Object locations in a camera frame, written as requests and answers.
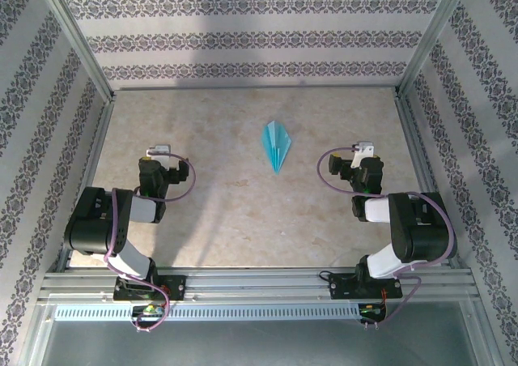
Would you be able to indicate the aluminium frame post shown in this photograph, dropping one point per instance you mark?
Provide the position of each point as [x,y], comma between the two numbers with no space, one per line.
[433,38]
[77,38]

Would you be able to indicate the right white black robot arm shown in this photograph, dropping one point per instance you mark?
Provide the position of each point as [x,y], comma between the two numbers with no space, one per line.
[421,228]

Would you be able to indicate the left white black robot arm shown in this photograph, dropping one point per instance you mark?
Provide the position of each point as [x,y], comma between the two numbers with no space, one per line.
[97,220]

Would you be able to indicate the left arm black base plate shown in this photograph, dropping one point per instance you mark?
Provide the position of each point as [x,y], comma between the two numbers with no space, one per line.
[178,287]

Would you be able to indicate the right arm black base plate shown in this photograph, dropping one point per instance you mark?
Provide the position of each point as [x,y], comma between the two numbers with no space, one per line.
[340,287]

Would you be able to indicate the grey sheet metal panel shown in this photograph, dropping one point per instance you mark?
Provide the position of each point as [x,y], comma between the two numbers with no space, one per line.
[259,343]

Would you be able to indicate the aluminium side rail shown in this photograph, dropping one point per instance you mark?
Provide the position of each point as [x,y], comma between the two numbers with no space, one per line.
[96,151]
[417,151]

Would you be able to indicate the light blue paper sheet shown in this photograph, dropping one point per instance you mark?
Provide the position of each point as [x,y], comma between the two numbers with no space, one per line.
[276,143]

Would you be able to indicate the thin aluminium table-edge rail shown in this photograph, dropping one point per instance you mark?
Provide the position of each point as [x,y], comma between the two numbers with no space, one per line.
[255,88]

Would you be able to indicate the long aluminium mounting rail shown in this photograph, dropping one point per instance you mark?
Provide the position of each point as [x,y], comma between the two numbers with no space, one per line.
[259,285]

